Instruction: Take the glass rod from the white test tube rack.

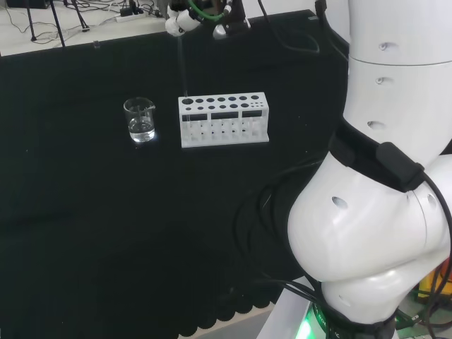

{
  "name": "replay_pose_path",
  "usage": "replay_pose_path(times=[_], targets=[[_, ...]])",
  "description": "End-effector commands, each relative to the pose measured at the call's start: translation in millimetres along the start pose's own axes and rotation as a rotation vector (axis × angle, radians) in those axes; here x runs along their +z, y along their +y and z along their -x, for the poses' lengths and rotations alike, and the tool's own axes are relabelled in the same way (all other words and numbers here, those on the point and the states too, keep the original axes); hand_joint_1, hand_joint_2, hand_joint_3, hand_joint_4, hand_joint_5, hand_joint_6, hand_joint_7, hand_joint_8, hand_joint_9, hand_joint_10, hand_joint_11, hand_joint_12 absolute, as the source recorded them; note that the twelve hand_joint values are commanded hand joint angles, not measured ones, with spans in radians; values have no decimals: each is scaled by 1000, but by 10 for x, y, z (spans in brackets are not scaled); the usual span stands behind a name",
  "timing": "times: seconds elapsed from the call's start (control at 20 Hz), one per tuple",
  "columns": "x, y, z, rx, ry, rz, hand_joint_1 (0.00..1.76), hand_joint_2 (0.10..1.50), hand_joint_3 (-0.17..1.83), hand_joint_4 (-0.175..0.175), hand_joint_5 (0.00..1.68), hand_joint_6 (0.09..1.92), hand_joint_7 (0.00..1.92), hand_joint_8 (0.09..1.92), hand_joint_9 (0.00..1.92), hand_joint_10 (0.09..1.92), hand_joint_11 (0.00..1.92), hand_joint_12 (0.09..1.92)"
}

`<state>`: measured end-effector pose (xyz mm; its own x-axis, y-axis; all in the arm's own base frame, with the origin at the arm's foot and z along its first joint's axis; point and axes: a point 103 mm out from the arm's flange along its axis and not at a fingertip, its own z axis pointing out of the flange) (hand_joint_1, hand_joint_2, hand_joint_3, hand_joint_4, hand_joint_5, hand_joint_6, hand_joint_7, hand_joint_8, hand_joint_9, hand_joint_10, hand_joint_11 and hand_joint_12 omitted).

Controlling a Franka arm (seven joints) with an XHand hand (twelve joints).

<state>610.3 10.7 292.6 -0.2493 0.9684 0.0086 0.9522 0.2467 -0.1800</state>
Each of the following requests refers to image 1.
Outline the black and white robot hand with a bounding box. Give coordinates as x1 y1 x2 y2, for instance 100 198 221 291
165 0 253 40

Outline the clear glass rod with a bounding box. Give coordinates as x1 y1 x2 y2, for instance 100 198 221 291
177 34 190 99

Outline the white test tube rack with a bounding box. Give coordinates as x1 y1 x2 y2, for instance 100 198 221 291
177 91 270 149

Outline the white power strip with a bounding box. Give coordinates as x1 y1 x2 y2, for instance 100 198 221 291
115 12 145 23

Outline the clear glass beaker with water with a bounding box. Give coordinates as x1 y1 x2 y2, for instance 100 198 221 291
122 97 157 144

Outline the black tripod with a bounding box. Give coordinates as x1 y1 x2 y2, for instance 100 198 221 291
25 0 90 48

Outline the black bench cloth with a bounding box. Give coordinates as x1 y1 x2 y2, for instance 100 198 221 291
0 8 351 339

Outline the yellow stop button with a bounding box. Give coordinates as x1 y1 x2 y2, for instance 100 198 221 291
417 258 452 302

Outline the green robot cable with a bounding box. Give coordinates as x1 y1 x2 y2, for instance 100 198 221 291
188 0 229 24

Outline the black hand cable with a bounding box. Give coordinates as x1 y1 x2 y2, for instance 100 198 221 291
256 0 321 55

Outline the black floor cable tangle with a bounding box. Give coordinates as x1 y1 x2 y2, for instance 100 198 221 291
0 0 142 40

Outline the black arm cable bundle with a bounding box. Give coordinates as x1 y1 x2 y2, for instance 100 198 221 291
234 159 328 309

